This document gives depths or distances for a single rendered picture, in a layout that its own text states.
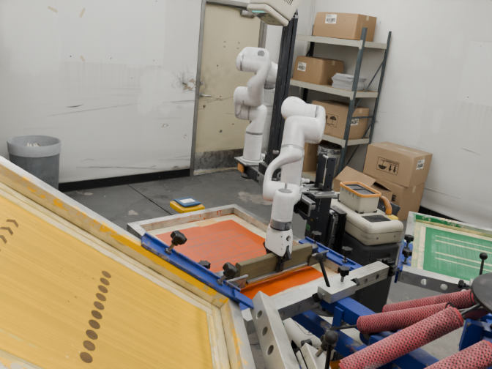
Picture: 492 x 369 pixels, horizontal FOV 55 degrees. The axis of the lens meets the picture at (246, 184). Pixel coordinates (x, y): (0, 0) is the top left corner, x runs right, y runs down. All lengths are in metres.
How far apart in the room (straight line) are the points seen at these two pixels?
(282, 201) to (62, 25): 3.77
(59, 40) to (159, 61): 1.10
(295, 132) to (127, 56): 3.74
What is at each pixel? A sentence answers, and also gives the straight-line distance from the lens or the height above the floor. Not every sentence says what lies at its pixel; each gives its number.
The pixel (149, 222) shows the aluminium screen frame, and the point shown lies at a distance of 2.08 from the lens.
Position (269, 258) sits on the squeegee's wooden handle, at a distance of 1.70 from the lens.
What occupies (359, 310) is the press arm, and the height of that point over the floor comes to 1.04.
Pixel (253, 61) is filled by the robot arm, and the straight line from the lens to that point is 2.37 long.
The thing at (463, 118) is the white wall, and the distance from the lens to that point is 5.50.
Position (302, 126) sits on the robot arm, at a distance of 1.76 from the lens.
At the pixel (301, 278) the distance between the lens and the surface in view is 1.82.
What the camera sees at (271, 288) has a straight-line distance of 1.73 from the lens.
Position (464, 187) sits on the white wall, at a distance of 5.54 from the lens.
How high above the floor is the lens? 1.81
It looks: 18 degrees down
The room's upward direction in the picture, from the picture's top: 6 degrees clockwise
